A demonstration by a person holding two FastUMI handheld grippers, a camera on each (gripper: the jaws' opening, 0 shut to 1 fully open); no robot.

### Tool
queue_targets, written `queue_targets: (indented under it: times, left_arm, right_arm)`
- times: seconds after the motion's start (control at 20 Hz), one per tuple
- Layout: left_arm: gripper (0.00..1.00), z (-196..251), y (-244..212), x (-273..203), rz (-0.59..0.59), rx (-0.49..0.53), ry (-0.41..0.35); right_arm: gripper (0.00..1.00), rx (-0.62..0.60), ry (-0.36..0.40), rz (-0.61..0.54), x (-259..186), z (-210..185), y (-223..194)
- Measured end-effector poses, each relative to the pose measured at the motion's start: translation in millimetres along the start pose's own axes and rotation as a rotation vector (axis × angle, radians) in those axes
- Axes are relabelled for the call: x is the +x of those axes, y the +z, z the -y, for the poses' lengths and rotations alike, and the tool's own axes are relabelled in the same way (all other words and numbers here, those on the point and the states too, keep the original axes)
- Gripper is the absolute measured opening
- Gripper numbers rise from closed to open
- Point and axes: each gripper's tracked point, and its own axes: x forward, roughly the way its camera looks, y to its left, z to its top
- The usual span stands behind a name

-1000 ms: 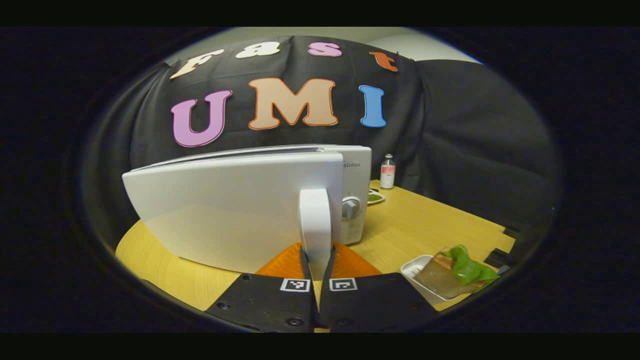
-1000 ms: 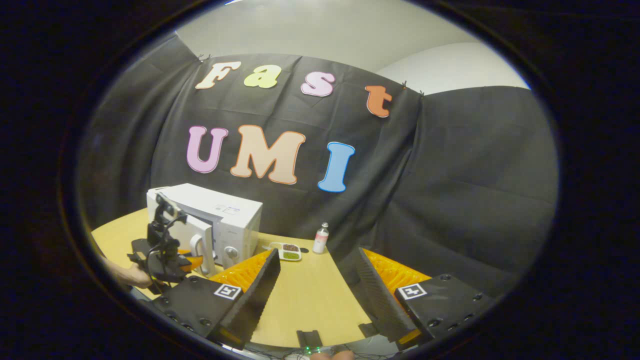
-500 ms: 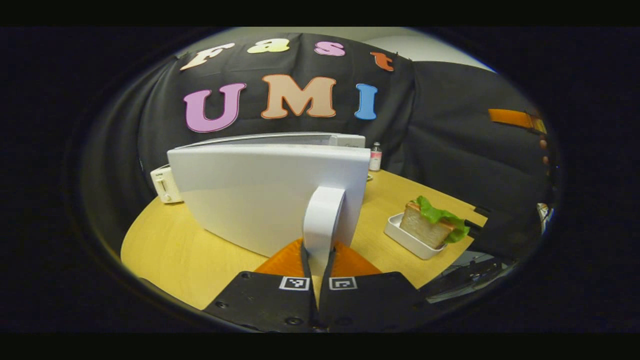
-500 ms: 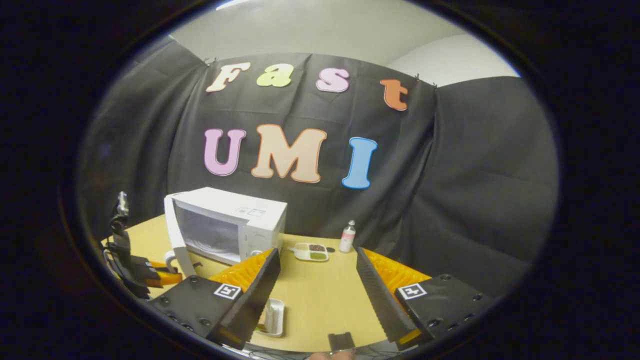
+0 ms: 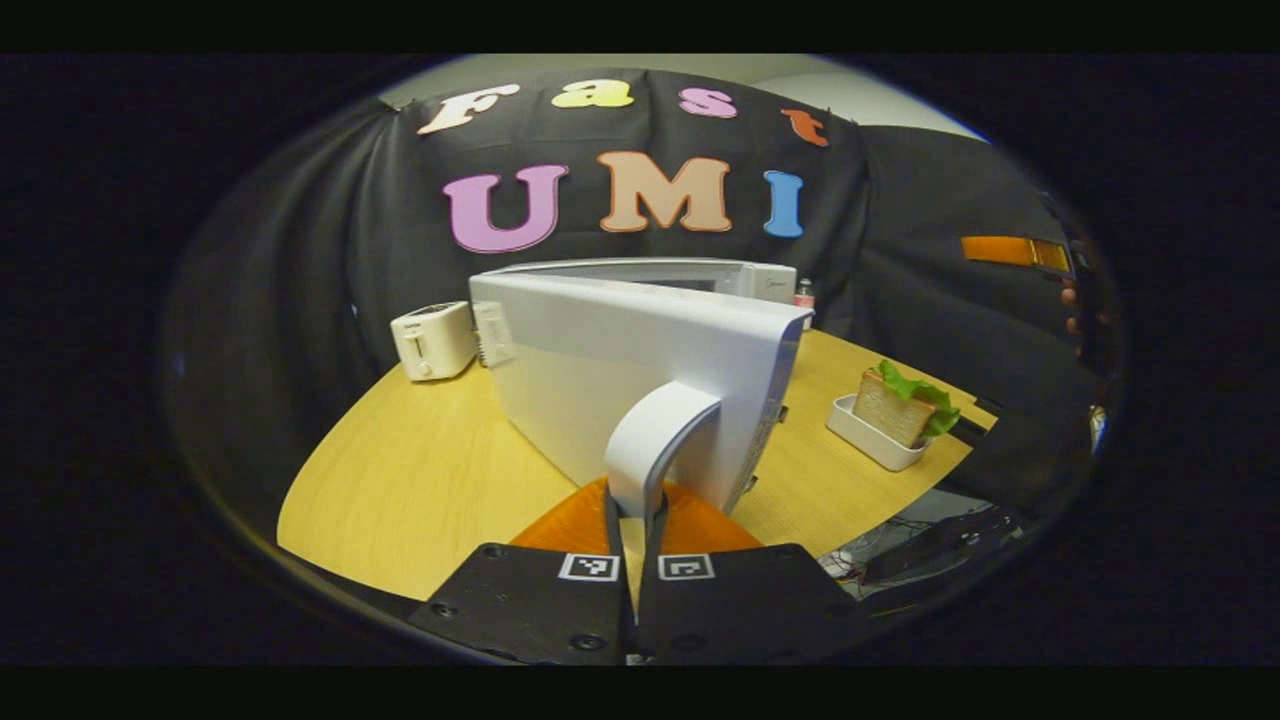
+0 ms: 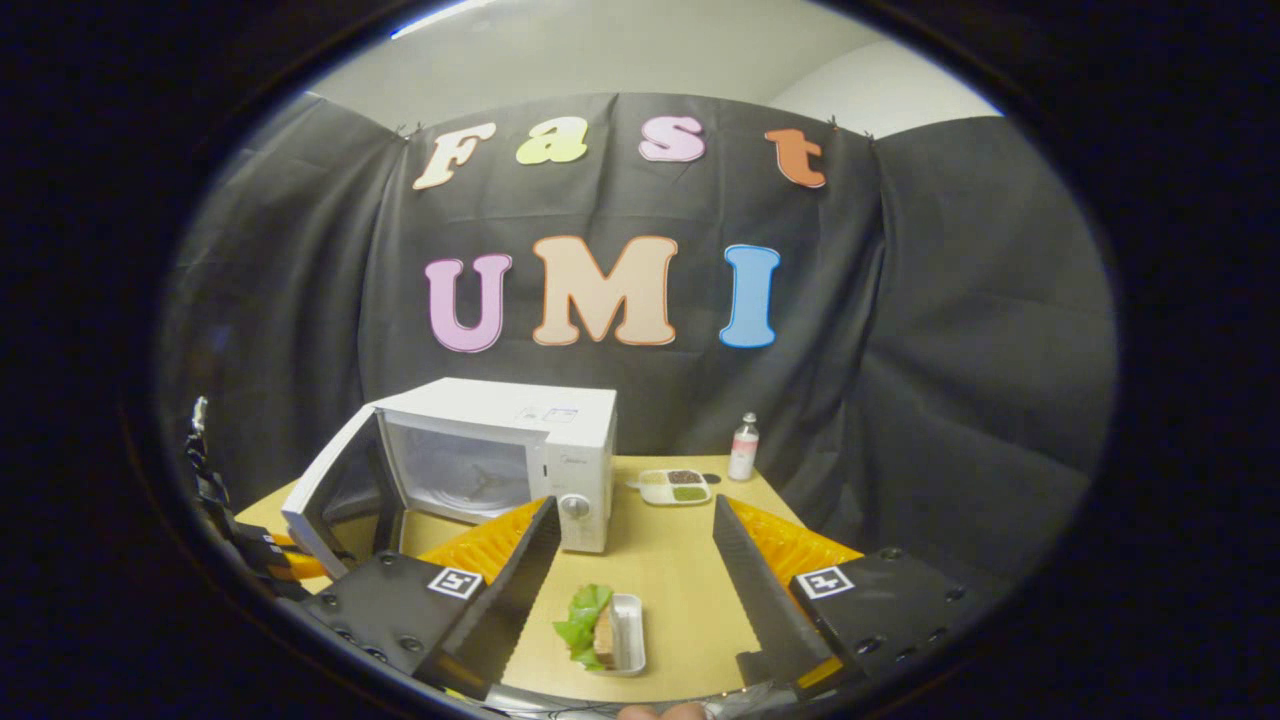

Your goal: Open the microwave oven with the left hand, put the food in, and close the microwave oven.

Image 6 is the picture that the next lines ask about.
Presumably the black backdrop cloth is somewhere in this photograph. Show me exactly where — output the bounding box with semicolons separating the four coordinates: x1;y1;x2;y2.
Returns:
160;92;1119;571

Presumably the white ribbed plastic tray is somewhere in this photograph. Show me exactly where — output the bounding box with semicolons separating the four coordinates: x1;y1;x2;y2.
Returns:
598;593;648;677

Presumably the lettuce sandwich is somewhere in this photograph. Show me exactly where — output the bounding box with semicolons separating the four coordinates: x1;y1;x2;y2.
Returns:
553;584;616;673

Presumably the clear bottle with pink label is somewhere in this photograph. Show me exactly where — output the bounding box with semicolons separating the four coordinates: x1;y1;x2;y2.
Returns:
728;412;761;482

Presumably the white divided dish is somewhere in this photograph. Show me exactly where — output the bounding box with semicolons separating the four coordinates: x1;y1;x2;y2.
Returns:
628;468;713;507

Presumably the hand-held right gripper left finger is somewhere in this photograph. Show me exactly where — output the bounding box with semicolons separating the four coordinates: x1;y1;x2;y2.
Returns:
300;495;561;701

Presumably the white microwave oven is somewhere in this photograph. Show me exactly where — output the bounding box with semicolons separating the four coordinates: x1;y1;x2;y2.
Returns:
280;377;618;581

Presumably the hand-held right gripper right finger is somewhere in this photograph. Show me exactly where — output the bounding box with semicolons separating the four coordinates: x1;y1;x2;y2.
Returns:
712;495;986;701

